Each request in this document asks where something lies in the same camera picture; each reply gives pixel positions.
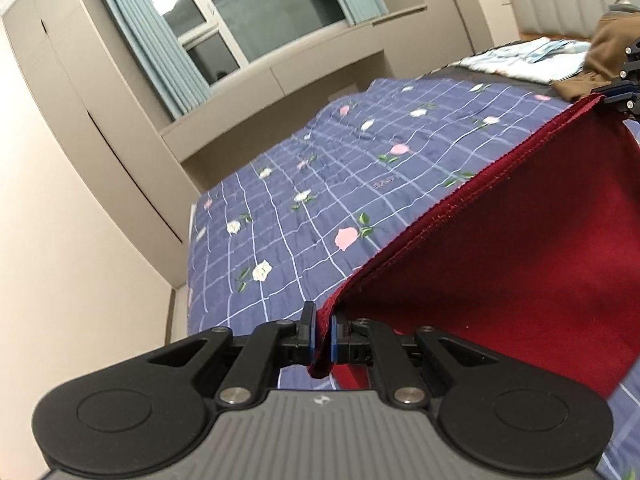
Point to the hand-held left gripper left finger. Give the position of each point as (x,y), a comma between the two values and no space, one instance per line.
(311,337)

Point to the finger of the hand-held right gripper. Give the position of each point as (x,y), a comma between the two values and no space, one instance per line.
(627,106)
(617,89)

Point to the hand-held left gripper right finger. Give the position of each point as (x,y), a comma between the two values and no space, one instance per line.
(334,342)

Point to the red long-sleeved shirt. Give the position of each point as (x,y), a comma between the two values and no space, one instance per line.
(500,260)

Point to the brown garment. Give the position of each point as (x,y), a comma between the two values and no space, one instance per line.
(605,40)

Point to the dark grey bed sheet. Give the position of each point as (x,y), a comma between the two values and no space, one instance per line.
(530,87)

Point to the light blue cloth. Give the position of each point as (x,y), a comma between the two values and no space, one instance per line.
(510,60)

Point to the grey padded headboard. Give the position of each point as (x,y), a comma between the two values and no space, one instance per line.
(550,0)

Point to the blue plaid floral quilt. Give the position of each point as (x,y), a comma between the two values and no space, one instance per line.
(325,170)

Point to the beige wardrobe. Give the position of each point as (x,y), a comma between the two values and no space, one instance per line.
(75,110)
(460,5)

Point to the beige window bench cabinet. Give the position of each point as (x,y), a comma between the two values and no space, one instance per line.
(280,85)

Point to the window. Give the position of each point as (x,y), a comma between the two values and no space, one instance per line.
(260,5)

